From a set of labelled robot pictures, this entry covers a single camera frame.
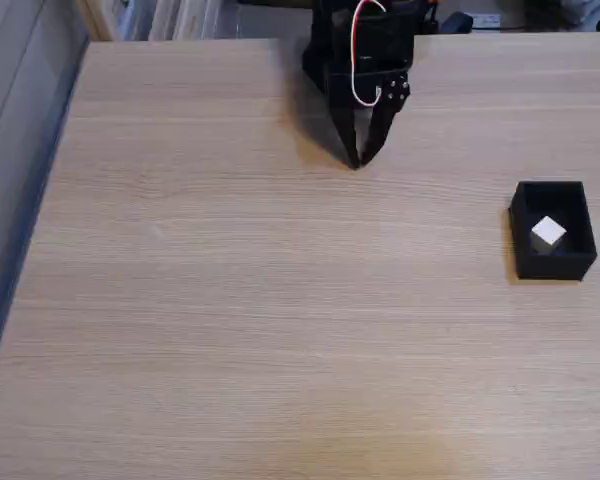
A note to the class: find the white power strip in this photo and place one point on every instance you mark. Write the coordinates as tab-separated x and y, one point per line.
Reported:
486	21

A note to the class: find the light wooden frame post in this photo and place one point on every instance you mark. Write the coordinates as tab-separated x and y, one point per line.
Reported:
96	20

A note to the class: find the small black device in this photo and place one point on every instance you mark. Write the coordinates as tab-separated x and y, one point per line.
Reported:
457	24

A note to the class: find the pale stacked boards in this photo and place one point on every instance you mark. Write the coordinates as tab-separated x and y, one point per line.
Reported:
180	20

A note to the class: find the white block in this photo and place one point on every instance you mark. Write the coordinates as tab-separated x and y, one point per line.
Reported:
549	231

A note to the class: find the black open box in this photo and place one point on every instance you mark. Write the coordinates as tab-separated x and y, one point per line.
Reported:
555	267

